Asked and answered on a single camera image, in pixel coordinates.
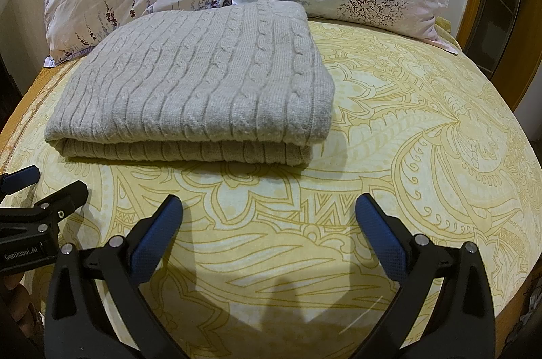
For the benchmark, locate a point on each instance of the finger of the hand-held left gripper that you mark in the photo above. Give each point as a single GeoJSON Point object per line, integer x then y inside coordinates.
{"type": "Point", "coordinates": [63, 202]}
{"type": "Point", "coordinates": [21, 177]}

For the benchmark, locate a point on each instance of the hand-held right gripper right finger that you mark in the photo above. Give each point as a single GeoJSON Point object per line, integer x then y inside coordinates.
{"type": "Point", "coordinates": [383, 240]}

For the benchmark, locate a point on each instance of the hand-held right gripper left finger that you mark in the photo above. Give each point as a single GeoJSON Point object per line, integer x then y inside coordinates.
{"type": "Point", "coordinates": [154, 240]}

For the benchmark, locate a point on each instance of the person's left hand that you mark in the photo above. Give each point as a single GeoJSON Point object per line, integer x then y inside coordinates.
{"type": "Point", "coordinates": [12, 291]}

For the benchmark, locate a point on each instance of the yellow patterned bed sheet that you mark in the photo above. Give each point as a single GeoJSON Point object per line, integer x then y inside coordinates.
{"type": "Point", "coordinates": [402, 130]}

